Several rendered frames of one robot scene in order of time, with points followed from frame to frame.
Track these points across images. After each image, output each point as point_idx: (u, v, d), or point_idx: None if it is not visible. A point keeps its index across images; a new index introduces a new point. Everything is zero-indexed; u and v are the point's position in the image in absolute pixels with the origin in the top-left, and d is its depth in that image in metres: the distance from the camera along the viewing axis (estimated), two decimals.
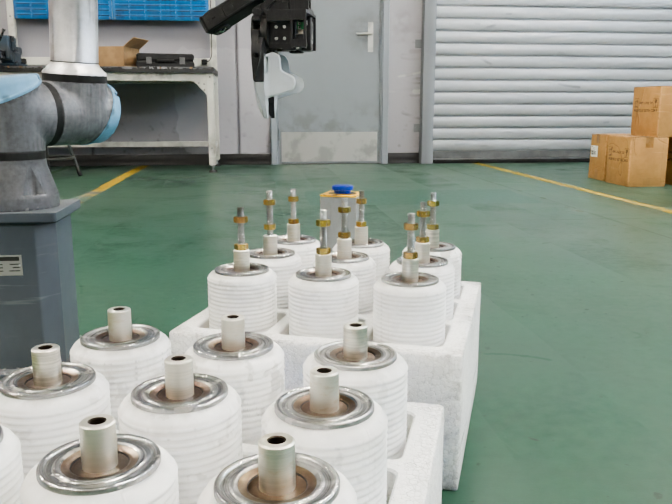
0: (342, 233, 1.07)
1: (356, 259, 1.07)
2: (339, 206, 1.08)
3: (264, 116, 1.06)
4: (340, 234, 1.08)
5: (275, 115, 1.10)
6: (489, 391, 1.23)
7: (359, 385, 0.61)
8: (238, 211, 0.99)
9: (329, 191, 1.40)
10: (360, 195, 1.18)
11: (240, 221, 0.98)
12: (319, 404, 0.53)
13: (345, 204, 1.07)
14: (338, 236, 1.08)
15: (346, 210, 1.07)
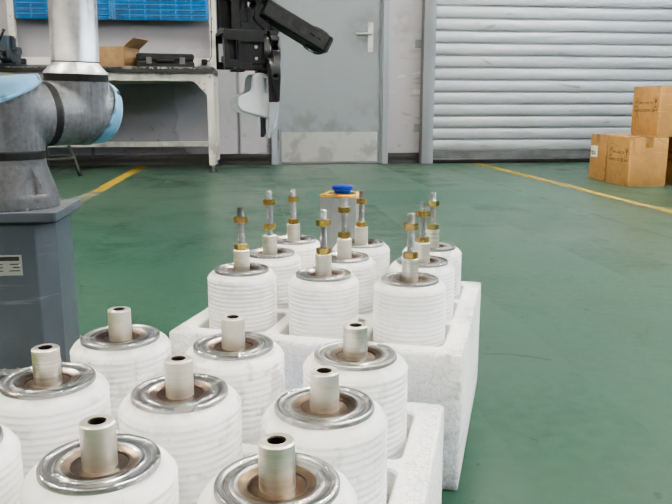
0: (342, 233, 1.07)
1: (356, 259, 1.07)
2: (339, 206, 1.08)
3: (264, 135, 1.10)
4: (340, 234, 1.08)
5: (266, 135, 1.06)
6: (489, 391, 1.23)
7: (359, 385, 0.61)
8: (238, 211, 0.99)
9: (329, 191, 1.40)
10: (360, 195, 1.18)
11: (240, 221, 0.98)
12: (319, 404, 0.53)
13: (345, 204, 1.07)
14: (338, 236, 1.08)
15: (346, 210, 1.07)
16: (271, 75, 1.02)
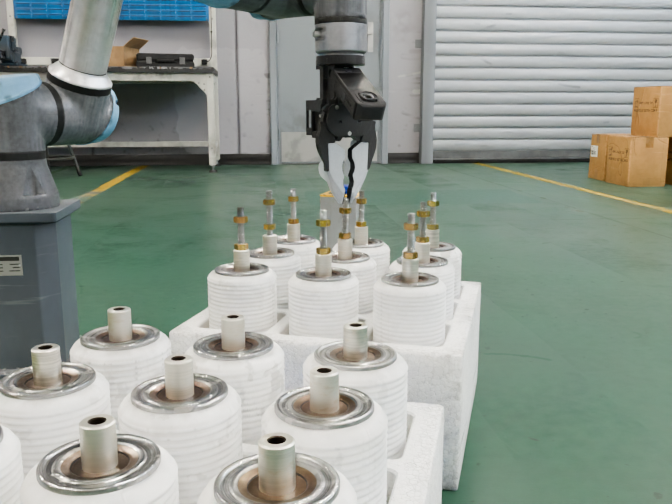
0: (351, 232, 1.08)
1: (357, 259, 1.07)
2: (346, 208, 1.06)
3: (348, 201, 1.07)
4: (350, 234, 1.08)
5: (337, 201, 1.07)
6: (489, 391, 1.23)
7: (359, 385, 0.61)
8: (238, 211, 0.99)
9: (329, 191, 1.40)
10: (360, 195, 1.18)
11: (240, 221, 0.98)
12: (319, 404, 0.53)
13: (346, 204, 1.08)
14: (349, 237, 1.07)
15: (348, 209, 1.08)
16: (317, 146, 1.04)
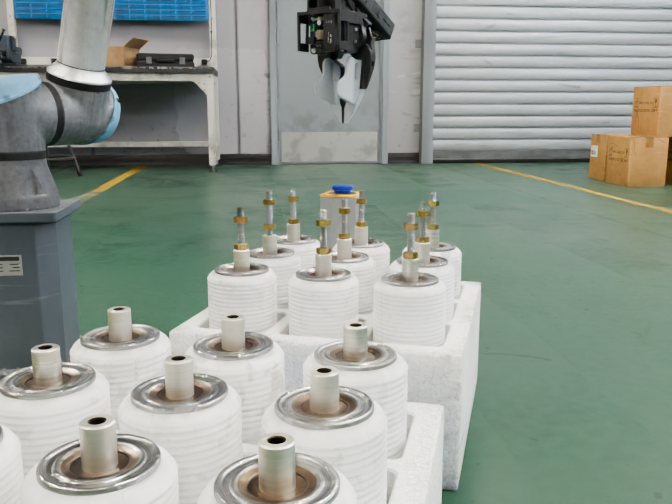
0: (338, 233, 1.09)
1: (356, 259, 1.07)
2: (347, 207, 1.08)
3: (345, 121, 1.05)
4: (340, 234, 1.09)
5: (346, 121, 1.04)
6: (489, 391, 1.23)
7: (359, 385, 0.61)
8: (238, 211, 0.99)
9: (329, 191, 1.40)
10: (360, 195, 1.18)
11: (240, 221, 0.98)
12: (319, 404, 0.53)
13: (341, 205, 1.07)
14: (344, 235, 1.09)
15: (338, 211, 1.07)
16: (369, 62, 1.01)
